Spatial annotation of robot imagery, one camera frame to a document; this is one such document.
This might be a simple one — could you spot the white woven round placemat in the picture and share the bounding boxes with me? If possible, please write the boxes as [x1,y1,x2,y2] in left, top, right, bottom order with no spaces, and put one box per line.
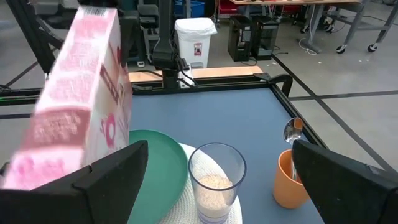
[158,142,243,224]

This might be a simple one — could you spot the clear glass with milk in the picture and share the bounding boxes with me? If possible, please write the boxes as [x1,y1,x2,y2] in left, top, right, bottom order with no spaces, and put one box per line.
[188,142,248,224]

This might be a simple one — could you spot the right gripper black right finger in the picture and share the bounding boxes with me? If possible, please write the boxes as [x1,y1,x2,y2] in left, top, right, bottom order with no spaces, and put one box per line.
[292,139,398,224]

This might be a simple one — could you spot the black rig strut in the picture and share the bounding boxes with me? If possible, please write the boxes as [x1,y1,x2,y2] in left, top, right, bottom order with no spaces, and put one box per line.
[6,0,63,74]

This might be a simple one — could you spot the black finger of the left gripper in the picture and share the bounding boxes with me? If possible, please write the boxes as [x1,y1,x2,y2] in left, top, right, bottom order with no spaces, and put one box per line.
[119,8,140,68]

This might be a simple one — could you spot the pink strawberry yogurt cereal box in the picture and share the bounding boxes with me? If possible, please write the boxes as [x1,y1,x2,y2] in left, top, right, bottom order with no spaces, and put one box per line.
[1,6,134,191]

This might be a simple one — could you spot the metal spoon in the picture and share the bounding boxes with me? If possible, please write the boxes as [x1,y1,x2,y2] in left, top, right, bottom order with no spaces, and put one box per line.
[282,117,304,181]

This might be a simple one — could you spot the orange plastic cup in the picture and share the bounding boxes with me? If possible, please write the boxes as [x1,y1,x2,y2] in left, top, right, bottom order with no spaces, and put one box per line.
[272,149,310,209]

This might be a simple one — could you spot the white floor cable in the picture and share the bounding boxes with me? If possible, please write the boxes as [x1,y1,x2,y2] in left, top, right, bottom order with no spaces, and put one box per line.
[298,6,318,56]

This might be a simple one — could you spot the black aluminium table frame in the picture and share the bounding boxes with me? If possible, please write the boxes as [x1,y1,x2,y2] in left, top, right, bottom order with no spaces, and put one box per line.
[0,74,389,175]

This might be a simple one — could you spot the black corner handle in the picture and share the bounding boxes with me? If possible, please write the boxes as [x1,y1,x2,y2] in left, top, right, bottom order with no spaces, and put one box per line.
[253,72,294,98]

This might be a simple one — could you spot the blue storage bin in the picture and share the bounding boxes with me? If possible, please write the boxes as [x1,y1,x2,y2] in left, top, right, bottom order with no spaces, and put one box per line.
[174,0,206,19]

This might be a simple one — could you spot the wooden side board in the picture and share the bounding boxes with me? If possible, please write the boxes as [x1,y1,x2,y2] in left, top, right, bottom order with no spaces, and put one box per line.
[128,65,264,83]

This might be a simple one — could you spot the white trash bin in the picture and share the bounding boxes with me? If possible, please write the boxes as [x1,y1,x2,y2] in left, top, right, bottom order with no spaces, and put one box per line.
[174,17,218,69]

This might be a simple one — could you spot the grey workbench on wheels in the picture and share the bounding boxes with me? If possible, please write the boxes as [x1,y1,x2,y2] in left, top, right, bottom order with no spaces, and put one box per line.
[229,0,398,54]

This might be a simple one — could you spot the green plate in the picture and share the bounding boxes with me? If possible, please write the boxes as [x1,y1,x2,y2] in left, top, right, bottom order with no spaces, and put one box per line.
[126,129,189,224]

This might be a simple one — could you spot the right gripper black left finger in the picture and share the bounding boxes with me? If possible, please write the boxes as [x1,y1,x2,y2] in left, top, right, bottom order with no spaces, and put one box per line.
[0,139,149,224]

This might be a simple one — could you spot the black computer tower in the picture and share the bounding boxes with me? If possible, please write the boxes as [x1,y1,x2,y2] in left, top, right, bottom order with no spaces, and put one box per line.
[227,15,253,62]
[251,15,280,62]

